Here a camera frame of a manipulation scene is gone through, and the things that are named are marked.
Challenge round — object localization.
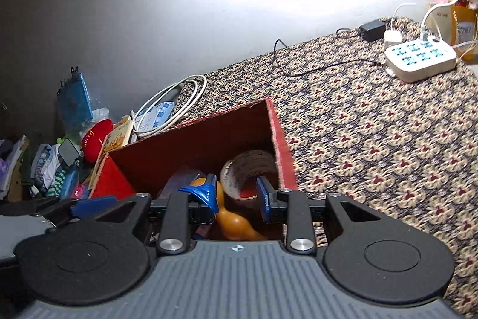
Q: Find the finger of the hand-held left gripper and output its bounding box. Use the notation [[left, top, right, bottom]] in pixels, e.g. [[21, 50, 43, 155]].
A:
[[37, 196, 119, 230]]

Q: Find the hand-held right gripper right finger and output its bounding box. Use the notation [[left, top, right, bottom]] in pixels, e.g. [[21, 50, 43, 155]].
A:
[[256, 175, 382, 254]]

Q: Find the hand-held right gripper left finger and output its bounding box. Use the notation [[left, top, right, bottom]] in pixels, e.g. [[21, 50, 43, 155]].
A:
[[95, 173, 219, 255]]

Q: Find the clear plastic case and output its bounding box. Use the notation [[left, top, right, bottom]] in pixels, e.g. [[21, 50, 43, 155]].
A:
[[157, 170, 208, 200]]

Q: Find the printed packing tape roll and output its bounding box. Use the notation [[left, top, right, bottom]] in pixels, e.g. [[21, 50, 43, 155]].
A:
[[220, 150, 279, 200]]

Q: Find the brown wooden gourd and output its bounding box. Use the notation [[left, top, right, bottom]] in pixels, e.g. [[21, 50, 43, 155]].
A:
[[187, 177, 267, 241]]

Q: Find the red cardboard box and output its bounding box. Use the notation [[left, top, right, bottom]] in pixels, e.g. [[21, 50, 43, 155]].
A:
[[88, 98, 299, 241]]

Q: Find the blue glasses case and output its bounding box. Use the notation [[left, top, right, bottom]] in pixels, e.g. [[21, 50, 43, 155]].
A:
[[56, 166, 81, 200]]

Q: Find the black smartphone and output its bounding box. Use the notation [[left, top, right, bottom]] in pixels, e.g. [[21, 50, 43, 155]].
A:
[[57, 138, 80, 166]]

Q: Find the red plush cushion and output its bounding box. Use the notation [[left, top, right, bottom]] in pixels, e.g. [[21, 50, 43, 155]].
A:
[[81, 118, 114, 163]]

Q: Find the pile of clothes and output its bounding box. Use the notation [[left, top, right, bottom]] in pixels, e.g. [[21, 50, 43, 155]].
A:
[[0, 134, 81, 200]]

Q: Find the yellow book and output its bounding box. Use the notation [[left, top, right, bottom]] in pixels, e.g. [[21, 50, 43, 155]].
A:
[[90, 115, 136, 189]]

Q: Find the white and blue packet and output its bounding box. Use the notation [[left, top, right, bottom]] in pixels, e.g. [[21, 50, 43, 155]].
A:
[[136, 100, 176, 131]]

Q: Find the blue notebook in plastic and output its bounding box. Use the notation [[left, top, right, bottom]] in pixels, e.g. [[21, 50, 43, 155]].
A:
[[57, 67, 94, 133]]

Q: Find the black power adapter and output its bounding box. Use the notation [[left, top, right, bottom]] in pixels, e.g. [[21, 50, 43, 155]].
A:
[[359, 20, 387, 42]]

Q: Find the white power strip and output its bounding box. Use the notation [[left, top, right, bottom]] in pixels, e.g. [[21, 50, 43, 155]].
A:
[[384, 36, 457, 83]]

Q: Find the white paper bag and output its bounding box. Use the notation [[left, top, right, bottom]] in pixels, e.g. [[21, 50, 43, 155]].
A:
[[426, 1, 454, 43]]

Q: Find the gold paper gift bag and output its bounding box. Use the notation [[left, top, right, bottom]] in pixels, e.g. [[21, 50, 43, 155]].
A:
[[450, 3, 478, 65]]

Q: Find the coiled white cable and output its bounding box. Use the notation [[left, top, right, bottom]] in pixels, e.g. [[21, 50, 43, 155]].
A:
[[132, 74, 208, 138]]

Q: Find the thin black cable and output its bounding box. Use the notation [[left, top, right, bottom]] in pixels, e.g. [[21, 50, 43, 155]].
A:
[[274, 28, 385, 77]]

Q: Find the thin white cable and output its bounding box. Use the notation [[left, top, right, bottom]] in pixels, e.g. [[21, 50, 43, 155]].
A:
[[392, 1, 417, 32]]

